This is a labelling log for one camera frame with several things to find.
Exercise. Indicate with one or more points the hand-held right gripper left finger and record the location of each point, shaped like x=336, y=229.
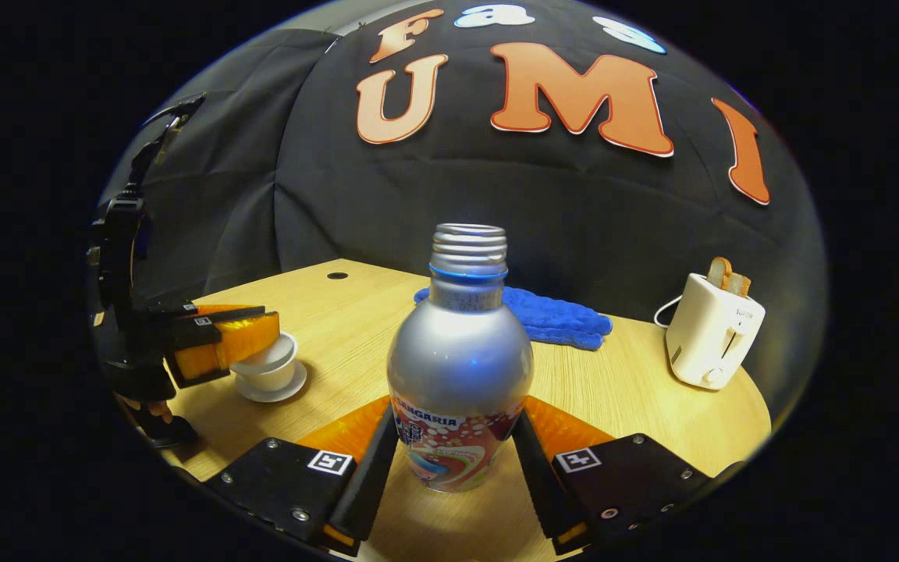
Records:
x=371, y=484

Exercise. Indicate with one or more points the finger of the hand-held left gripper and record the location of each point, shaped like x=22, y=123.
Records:
x=192, y=334
x=184, y=310

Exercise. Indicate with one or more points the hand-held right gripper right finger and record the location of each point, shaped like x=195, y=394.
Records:
x=535, y=484

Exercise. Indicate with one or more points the white teacup lid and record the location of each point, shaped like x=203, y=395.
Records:
x=270, y=355

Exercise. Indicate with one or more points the silver water bottle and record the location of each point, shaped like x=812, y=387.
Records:
x=457, y=367

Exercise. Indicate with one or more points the white saucer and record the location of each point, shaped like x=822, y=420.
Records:
x=293, y=388

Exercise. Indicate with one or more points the blue towel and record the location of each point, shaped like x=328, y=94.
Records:
x=559, y=320

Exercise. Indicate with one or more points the white toaster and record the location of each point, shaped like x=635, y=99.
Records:
x=711, y=343

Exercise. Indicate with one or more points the toast slice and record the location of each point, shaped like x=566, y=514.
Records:
x=719, y=272
x=740, y=284

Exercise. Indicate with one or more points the black backdrop cloth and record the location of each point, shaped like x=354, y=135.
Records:
x=496, y=203

